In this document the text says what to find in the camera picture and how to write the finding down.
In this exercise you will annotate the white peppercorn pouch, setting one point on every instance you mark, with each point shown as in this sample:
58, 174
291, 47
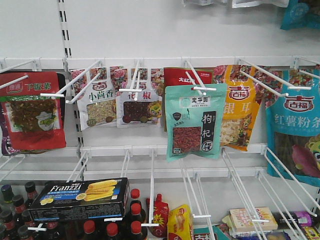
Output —
141, 102

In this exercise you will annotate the yellow snack pouch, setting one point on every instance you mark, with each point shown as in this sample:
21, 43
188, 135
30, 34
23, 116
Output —
180, 223

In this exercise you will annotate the teal goji berry pouch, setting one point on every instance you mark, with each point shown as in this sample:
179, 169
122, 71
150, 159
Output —
202, 140

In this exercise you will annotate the orange white fungus pouch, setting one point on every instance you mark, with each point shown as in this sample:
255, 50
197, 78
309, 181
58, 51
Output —
242, 103

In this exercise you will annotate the black Franzzi cookie box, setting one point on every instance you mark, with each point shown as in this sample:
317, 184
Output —
81, 200

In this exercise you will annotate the red pickled vegetable pouch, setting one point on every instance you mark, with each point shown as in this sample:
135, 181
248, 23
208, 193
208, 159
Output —
32, 112

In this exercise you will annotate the blue sweet potato noodle pouch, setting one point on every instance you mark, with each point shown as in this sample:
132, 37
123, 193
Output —
293, 128

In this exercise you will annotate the teal pouch upper right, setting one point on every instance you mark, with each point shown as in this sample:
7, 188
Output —
301, 14

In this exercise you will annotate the red spout sauce pouch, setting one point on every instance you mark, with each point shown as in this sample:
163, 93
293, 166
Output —
160, 216

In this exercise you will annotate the white fennel seed pouch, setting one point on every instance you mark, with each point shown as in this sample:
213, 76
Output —
97, 104

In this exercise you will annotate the red pouch behind teal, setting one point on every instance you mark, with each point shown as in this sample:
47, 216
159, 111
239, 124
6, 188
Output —
175, 77

